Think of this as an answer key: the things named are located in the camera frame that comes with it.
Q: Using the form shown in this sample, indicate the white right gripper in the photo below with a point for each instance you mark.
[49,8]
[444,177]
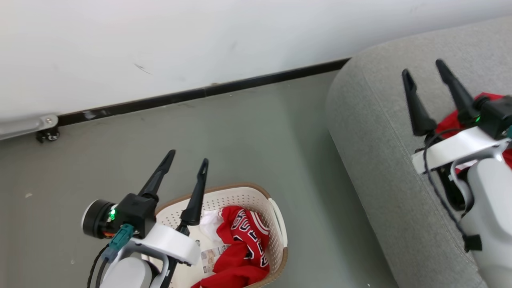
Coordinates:
[456,150]

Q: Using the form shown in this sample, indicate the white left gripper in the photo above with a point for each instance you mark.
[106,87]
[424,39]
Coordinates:
[172,244]

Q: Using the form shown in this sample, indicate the red jersey with number 23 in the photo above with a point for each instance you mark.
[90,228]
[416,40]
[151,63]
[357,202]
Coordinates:
[450,124]

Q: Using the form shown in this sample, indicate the red jersey with large lettering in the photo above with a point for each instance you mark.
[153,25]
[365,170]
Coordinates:
[240,264]

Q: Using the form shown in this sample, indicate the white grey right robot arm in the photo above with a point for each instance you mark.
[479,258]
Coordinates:
[492,208]

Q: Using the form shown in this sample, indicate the grey fabric sofa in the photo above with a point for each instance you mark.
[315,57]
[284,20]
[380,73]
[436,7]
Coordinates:
[380,160]

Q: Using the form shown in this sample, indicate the cream perforated laundry basket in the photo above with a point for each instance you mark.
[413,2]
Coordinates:
[244,196]

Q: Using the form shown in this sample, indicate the barcode label sticker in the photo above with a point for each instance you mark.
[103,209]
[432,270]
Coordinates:
[212,256]

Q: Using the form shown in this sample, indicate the black baseboard strip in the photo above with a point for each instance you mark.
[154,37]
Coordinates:
[240,84]

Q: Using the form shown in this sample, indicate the small black caster wheel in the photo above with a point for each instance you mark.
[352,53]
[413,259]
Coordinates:
[48,136]

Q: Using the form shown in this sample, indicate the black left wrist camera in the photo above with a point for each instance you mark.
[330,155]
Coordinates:
[132,212]

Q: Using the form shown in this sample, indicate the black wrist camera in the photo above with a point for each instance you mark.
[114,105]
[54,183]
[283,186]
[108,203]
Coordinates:
[496,116]
[132,212]

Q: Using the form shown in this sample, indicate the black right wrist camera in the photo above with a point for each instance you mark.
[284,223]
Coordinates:
[496,116]

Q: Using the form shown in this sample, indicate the grey metal frame rail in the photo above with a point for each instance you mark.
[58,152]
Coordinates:
[24,127]

